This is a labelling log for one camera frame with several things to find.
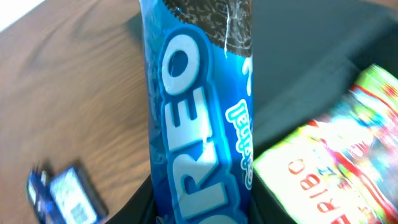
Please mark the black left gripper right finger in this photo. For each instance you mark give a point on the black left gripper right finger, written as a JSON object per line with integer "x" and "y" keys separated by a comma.
{"x": 264, "y": 208}

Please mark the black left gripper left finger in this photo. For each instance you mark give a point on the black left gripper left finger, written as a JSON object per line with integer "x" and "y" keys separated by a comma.
{"x": 140, "y": 209}

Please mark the green Haribo worms bag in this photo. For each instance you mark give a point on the green Haribo worms bag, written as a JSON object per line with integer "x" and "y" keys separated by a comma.
{"x": 340, "y": 167}

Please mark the blue Oreo cookie pack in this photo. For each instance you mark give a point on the blue Oreo cookie pack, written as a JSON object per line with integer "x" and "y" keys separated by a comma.
{"x": 199, "y": 72}

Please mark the small blue barcode box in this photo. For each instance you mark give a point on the small blue barcode box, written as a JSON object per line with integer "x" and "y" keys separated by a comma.
{"x": 75, "y": 197}

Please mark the dark blue snack wrapper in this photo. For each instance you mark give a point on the dark blue snack wrapper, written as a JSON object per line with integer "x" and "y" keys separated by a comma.
{"x": 37, "y": 192}

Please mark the dark green open box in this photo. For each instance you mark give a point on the dark green open box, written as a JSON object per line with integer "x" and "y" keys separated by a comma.
{"x": 306, "y": 55}

